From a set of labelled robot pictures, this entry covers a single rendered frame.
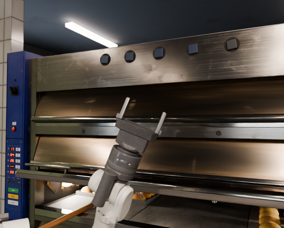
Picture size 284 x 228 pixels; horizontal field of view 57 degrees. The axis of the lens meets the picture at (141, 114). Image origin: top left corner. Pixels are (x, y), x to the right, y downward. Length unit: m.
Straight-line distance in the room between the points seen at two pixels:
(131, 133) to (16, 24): 1.50
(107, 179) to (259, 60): 0.82
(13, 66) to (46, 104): 0.35
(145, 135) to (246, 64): 0.66
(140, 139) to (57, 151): 0.98
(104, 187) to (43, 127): 1.04
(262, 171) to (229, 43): 0.56
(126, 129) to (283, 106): 0.70
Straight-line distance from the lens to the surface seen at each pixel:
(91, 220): 1.56
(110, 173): 0.71
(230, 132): 1.21
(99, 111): 1.43
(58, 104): 1.63
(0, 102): 2.00
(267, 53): 1.24
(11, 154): 1.87
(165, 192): 1.16
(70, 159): 1.55
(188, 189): 1.13
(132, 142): 0.72
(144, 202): 1.75
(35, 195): 1.81
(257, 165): 1.21
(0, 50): 2.06
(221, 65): 1.24
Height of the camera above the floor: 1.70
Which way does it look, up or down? 2 degrees up
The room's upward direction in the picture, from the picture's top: straight up
